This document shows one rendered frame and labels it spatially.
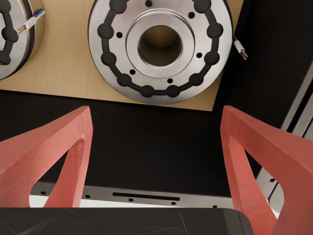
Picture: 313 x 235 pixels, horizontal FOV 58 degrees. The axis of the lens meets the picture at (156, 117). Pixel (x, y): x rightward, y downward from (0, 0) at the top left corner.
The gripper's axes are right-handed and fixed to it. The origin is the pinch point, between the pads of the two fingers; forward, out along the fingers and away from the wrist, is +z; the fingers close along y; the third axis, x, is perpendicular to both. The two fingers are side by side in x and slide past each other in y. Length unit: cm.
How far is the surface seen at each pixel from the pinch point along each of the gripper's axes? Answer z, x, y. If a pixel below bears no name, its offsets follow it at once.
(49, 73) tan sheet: 12.5, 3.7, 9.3
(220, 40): 9.3, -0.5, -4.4
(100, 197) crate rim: 2.5, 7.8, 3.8
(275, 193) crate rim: 2.4, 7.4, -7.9
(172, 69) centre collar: 8.8, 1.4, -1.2
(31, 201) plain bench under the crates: 26, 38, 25
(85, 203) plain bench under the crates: 25.5, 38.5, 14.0
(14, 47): 9.3, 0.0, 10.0
